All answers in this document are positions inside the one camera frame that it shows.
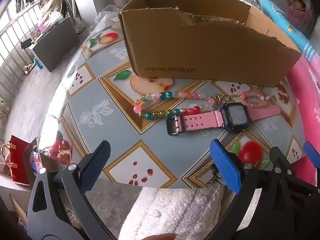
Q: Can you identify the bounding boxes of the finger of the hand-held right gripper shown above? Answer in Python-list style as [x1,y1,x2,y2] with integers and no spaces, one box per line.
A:
[269,146,292,170]
[287,141,320,198]

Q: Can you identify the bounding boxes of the red gift bag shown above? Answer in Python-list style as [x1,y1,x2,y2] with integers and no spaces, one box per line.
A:
[9,135,38,184]

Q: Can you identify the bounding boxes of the blue pillow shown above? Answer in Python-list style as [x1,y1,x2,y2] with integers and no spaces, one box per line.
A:
[259,0,320,63]

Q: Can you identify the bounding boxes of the white plastic bag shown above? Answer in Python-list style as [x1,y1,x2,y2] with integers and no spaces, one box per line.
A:
[94,4,120,25]

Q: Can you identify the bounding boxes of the pink blanket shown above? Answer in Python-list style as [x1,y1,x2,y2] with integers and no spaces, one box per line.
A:
[286,55,320,185]

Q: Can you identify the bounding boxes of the pink strap digital watch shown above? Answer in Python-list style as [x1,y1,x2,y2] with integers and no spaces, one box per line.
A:
[166,102,281,136]

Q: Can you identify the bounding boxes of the multicolour bead bracelet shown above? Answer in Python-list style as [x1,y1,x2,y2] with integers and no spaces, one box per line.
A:
[134,91,232,120]

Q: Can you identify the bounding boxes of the woven basket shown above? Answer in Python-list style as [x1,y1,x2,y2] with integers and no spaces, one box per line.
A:
[41,0,63,13]

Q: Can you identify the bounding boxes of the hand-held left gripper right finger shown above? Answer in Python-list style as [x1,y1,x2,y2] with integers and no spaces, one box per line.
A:
[207,139,295,240]

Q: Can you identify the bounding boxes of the torn brown cardboard box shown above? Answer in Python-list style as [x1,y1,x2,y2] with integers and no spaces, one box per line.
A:
[118,0,302,88]

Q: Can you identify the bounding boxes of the pink bead bracelet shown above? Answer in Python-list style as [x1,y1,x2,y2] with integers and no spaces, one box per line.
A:
[237,91,272,108]

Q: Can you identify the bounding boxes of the white fleece garment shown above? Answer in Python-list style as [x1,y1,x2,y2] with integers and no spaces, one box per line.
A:
[120,186,225,240]

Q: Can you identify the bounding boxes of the dark cabinet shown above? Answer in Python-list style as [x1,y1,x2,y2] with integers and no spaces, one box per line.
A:
[29,16,80,72]

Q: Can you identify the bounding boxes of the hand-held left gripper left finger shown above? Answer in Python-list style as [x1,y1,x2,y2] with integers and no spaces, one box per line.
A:
[27,140,118,240]

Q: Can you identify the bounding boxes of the person's left hand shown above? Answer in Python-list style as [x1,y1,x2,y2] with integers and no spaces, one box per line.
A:
[139,233,179,240]

